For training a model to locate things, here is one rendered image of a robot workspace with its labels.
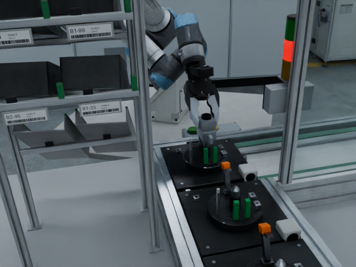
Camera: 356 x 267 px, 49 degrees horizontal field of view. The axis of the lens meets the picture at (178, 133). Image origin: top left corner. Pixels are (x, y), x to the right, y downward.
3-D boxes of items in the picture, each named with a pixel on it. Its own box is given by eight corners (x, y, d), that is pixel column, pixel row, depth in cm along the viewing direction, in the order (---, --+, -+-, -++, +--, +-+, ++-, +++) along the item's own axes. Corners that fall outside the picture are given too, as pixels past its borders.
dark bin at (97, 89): (87, 97, 112) (86, 71, 112) (133, 95, 113) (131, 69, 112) (61, 91, 84) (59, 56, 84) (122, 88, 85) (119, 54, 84)
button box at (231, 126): (181, 142, 145) (181, 127, 142) (235, 135, 149) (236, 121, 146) (186, 152, 139) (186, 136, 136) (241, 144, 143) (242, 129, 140)
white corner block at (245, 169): (237, 175, 117) (237, 164, 115) (251, 173, 117) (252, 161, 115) (242, 184, 113) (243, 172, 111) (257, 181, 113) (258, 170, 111)
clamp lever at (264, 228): (260, 258, 81) (257, 223, 81) (269, 256, 82) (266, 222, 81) (267, 266, 78) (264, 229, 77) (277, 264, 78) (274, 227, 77)
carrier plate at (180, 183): (161, 152, 130) (160, 147, 129) (229, 142, 134) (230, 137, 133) (176, 194, 109) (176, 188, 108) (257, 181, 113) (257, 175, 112)
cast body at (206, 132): (196, 132, 119) (196, 111, 116) (210, 130, 120) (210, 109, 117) (204, 145, 112) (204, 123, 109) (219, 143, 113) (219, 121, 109)
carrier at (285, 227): (178, 197, 108) (176, 159, 102) (259, 184, 112) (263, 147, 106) (202, 262, 87) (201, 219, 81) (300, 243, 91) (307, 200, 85)
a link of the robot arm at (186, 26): (199, 20, 127) (194, 7, 119) (206, 51, 125) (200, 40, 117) (176, 26, 129) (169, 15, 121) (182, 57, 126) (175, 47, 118)
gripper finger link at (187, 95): (199, 113, 116) (199, 85, 118) (200, 111, 114) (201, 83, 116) (184, 112, 115) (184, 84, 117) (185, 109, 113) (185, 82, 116)
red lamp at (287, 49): (278, 56, 100) (281, 37, 97) (296, 55, 101) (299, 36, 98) (288, 62, 95) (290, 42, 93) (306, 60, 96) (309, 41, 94)
